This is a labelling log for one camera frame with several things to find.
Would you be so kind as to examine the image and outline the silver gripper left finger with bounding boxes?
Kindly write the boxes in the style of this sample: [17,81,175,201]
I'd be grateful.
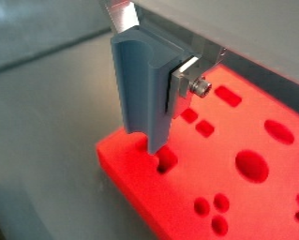
[98,0,139,34]

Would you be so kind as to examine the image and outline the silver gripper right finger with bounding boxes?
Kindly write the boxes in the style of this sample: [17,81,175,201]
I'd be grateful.
[167,40,227,118]

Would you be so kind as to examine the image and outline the red shape sorter block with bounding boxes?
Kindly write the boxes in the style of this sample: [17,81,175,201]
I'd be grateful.
[96,66,299,240]

